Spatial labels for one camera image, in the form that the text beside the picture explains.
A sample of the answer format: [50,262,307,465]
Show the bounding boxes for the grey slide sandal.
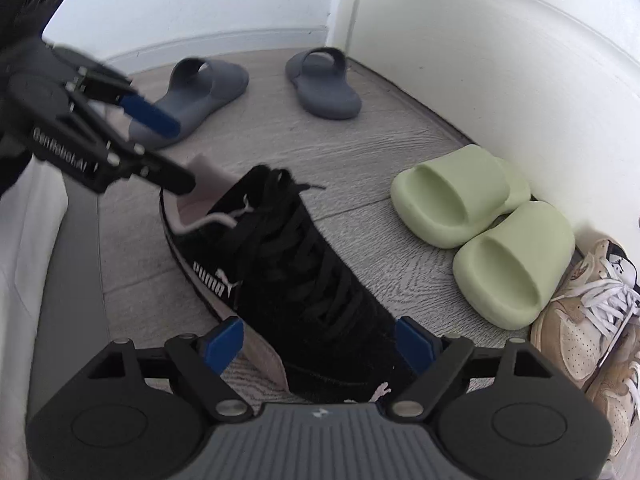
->
[285,47,362,120]
[128,58,250,150]

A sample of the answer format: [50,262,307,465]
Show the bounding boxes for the black Puma sneaker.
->
[160,156,416,403]

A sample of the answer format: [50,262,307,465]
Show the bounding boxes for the tan sneaker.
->
[587,327,639,458]
[529,238,639,389]

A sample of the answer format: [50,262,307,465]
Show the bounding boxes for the right green slide sandal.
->
[452,202,575,330]

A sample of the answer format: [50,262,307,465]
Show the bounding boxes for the green slide sandal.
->
[390,144,532,249]
[452,202,575,330]

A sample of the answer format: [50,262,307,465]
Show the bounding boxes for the left green slide sandal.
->
[390,144,532,249]

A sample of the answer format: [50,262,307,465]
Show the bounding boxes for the white door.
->
[348,0,639,257]

